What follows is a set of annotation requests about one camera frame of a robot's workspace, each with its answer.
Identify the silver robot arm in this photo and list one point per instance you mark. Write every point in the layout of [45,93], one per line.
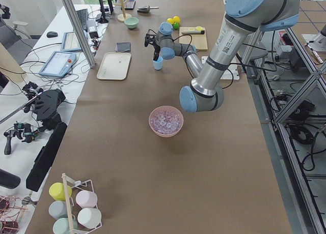
[242,18]

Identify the light blue plastic cup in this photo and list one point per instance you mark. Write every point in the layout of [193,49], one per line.
[157,64]

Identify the metal ice scoop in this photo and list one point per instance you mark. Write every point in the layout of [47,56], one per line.
[146,9]

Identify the wooden cup tree stand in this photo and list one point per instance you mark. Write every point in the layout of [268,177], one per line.
[124,15]

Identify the pile of ice cubes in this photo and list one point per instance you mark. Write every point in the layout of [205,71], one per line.
[166,122]

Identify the pink cup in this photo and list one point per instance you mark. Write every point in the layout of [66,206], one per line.
[86,199]

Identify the yellow cup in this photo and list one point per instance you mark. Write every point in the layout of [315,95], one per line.
[56,191]

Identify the white cup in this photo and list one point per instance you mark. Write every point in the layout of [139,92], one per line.
[89,217]

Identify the white cup rack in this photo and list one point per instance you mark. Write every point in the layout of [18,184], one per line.
[72,188]

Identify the grey cup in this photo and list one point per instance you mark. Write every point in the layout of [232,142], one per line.
[58,210]

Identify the mint cup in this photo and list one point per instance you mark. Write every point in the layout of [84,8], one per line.
[61,226]

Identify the green lime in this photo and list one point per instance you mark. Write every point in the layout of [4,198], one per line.
[176,26]

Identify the yellow lemon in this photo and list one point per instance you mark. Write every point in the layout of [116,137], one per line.
[171,21]
[176,19]

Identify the mint green bowl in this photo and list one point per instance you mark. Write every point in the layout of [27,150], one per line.
[131,22]

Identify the wooden cutting board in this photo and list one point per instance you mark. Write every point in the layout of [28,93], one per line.
[199,41]

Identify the cream rabbit tray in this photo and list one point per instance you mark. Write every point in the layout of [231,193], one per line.
[114,66]

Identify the pink bowl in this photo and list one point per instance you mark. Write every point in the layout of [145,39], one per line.
[166,108]

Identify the black keyboard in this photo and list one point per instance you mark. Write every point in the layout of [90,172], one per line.
[83,17]

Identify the blue teach pendant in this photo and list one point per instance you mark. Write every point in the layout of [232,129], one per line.
[59,64]
[70,42]

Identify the black computer mouse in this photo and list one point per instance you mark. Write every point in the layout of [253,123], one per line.
[52,34]

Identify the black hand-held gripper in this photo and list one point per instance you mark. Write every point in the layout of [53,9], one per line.
[22,131]

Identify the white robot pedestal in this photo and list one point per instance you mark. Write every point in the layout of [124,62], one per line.
[231,73]

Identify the aluminium frame post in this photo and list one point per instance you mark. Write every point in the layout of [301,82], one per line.
[70,9]

